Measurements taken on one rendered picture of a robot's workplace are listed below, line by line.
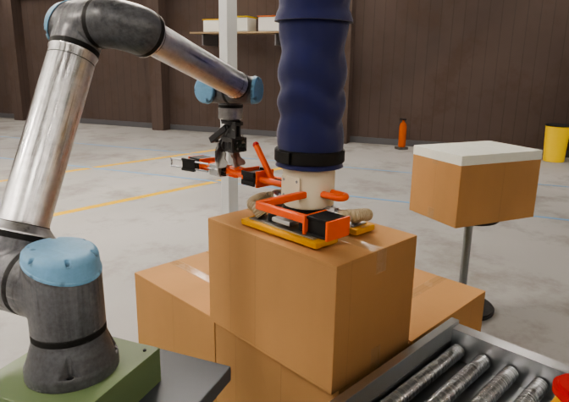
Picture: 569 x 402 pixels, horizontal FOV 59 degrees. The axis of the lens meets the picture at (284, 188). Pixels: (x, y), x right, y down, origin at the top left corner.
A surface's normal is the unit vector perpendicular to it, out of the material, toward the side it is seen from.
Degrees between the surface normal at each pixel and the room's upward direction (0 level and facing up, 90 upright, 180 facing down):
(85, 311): 88
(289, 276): 90
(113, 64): 90
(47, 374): 69
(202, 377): 0
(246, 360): 90
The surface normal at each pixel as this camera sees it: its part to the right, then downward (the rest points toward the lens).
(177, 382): 0.01, -0.97
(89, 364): 0.68, -0.18
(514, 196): 0.41, 0.22
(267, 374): -0.71, 0.15
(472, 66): -0.37, 0.22
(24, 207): 0.38, -0.10
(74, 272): 0.68, 0.08
